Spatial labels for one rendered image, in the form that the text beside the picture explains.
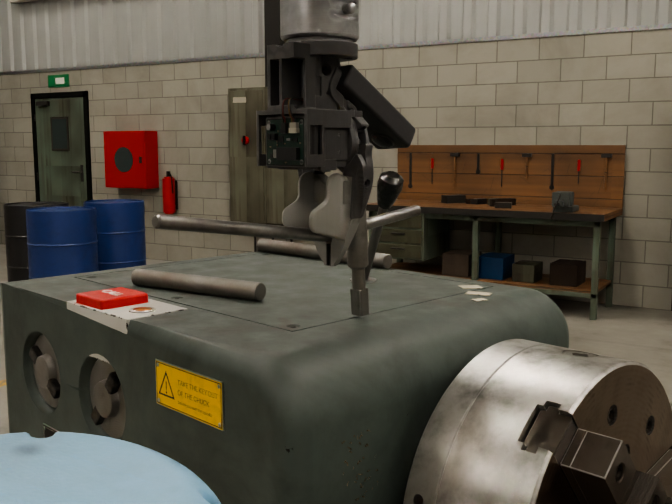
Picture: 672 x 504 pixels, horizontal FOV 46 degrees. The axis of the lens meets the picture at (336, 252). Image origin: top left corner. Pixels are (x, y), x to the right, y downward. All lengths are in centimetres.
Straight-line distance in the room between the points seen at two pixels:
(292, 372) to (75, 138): 1036
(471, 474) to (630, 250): 675
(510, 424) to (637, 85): 674
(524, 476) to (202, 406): 29
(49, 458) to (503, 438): 48
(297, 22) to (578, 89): 679
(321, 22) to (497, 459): 41
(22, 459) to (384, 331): 54
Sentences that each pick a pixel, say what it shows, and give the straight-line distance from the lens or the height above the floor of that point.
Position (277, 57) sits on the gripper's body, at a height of 151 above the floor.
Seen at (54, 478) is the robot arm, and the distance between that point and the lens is 28.
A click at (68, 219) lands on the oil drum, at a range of 698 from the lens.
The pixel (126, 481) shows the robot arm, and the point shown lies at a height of 133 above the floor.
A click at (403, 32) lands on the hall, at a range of 819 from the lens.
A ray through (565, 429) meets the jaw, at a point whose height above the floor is 120.
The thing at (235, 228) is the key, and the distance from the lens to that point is 69.
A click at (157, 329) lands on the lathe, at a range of 81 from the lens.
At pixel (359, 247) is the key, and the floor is 133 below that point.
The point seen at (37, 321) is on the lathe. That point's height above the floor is 122.
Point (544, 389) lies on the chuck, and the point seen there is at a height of 122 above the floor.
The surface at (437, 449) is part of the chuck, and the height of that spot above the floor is 117.
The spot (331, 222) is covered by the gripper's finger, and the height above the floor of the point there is 136.
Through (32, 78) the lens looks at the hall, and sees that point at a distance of 1166.
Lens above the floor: 144
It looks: 8 degrees down
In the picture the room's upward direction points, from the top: straight up
